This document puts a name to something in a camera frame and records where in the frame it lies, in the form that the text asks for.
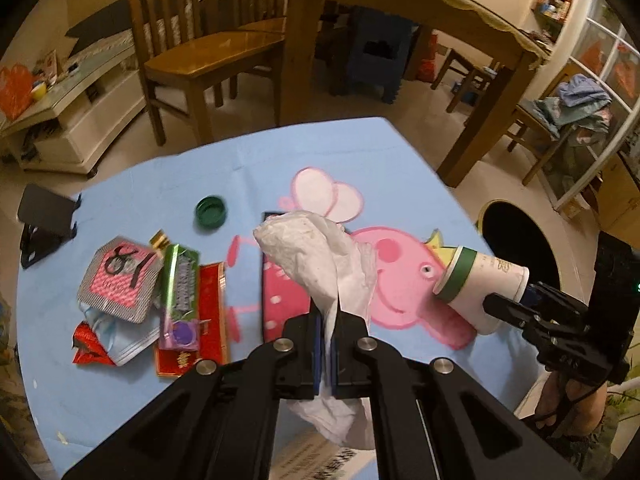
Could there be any red wrapper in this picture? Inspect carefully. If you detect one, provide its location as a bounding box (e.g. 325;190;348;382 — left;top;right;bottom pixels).
71;322;115;366

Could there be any white blue foil packet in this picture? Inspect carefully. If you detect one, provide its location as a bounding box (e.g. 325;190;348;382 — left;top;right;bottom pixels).
82;305;161;367

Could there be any red gold pack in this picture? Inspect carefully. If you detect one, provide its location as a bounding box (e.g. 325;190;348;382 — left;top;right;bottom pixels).
154;262;231;380

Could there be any red bag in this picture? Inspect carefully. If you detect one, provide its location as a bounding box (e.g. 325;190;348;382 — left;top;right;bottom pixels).
417;32;439;83

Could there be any blue plastic stool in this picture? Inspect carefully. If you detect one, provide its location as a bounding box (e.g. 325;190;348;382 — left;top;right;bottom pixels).
345;7;413;103

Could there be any white tissue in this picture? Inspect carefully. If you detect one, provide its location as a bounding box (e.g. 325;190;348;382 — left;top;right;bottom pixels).
252;211;378;451

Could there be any wooden dining table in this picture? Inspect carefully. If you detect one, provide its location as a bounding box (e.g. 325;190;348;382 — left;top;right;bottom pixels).
277;0;551;188

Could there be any white paper cup green rim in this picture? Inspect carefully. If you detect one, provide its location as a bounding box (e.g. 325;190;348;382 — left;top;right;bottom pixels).
432;246;531;335

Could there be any green purple gum wrapper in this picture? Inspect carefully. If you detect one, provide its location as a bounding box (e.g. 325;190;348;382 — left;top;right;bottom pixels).
157;243;202;351

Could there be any small wooden stool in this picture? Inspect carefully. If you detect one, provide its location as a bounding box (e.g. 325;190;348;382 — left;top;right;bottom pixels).
432;47;501;113

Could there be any round black trash bin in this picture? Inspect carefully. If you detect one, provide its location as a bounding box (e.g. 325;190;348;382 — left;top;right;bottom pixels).
477;200;563;311

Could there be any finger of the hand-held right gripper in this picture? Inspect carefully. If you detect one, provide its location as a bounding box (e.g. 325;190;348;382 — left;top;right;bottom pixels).
522;282;567;307
482;293;537;331

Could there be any white low cabinet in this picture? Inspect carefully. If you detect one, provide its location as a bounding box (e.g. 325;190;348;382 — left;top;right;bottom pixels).
0;25;148;178

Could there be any orange plastic bag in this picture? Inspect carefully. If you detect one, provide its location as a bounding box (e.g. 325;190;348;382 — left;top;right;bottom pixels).
0;65;36;121

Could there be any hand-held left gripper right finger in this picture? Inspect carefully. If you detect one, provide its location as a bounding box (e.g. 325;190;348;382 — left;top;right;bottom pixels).
332;311;583;480

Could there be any person's right forearm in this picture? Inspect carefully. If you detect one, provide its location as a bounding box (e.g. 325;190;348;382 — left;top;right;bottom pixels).
537;370;621;480

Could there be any white framed glass door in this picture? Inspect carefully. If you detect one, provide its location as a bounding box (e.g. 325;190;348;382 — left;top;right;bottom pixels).
552;5;640;216

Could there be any wooden chair with clothes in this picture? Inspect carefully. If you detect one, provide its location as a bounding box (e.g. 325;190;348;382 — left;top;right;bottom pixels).
505;62;613;186

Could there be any silver pink snack packet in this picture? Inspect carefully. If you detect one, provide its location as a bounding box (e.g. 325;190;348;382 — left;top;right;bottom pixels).
76;236;165;324

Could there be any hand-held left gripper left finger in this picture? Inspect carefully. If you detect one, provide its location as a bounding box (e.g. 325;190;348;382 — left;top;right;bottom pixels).
62;311;326;480

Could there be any wooden side cabinet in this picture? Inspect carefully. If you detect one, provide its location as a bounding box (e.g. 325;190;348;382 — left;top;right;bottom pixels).
597;150;640;246

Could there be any black cable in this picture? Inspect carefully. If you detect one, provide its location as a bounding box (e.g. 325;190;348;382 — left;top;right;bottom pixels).
531;385;603;428

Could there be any green bottle cap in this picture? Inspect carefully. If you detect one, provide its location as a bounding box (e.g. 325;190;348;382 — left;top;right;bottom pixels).
195;196;230;230

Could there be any black phone stand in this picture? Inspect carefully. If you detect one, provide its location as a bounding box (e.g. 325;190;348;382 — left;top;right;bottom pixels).
17;183;82;269

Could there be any wall shelf with items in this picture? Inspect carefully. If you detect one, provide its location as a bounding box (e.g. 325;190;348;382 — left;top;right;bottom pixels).
530;0;582;41

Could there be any pile of clothes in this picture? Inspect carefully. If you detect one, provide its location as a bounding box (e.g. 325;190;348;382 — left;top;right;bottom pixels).
532;74;613;143

